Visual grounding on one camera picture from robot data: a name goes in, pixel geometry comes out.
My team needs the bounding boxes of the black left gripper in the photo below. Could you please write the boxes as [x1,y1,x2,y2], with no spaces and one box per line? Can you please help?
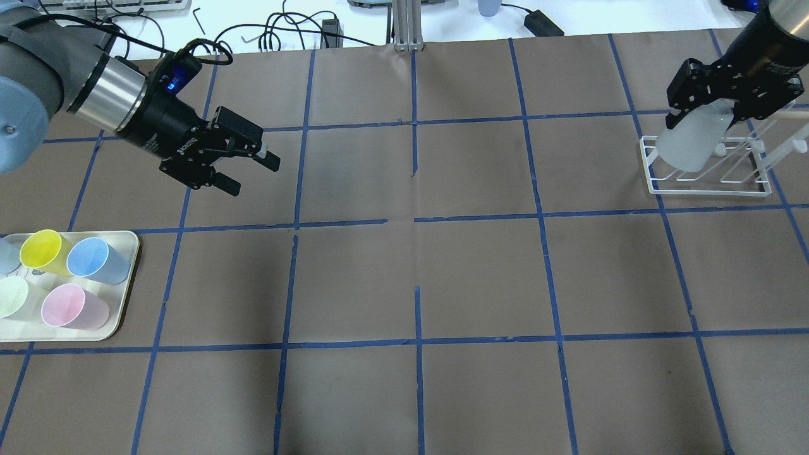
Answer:
[116,75,281,197]

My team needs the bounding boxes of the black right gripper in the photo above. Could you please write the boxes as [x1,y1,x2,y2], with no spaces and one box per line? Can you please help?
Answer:
[666,9,808,131]

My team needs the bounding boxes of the white translucent cup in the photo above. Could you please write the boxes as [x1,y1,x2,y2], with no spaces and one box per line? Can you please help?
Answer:
[655,100,734,173]

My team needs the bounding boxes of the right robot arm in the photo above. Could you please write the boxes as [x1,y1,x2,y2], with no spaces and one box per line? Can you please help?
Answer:
[666,1,808,130]

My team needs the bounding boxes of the blue plastic cup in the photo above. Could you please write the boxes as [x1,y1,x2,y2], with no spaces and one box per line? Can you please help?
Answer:
[66,237,130,285]

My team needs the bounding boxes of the yellow plastic cup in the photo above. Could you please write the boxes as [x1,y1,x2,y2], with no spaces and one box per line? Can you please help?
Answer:
[18,229,73,277]

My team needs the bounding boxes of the pink plastic cup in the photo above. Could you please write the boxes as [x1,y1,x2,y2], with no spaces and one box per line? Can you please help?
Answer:
[40,283,110,329]

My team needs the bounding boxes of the grey-blue plastic cup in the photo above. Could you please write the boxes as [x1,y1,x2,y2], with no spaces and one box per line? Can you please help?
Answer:
[0,237,22,276]

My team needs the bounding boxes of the blue cup on desk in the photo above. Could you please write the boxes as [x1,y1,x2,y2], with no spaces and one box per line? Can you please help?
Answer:
[477,0,502,18]

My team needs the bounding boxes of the green plastic cup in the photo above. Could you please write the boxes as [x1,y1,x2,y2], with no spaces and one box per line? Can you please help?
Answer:
[1,276,49,322]

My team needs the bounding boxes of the black power adapter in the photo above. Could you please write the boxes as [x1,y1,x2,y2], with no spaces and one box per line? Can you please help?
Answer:
[523,9,564,37]

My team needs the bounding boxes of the beige plastic tray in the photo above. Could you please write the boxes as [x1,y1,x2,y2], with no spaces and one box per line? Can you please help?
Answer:
[1,231,140,344]

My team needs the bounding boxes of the white wire cup rack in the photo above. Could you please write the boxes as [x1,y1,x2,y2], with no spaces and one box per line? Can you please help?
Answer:
[639,102,807,198]

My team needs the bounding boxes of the black tangled cables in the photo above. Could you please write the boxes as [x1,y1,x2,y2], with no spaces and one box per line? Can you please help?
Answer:
[190,6,392,58]

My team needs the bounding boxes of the aluminium frame post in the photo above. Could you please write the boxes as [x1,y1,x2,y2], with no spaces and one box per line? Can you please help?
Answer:
[392,0,424,52]

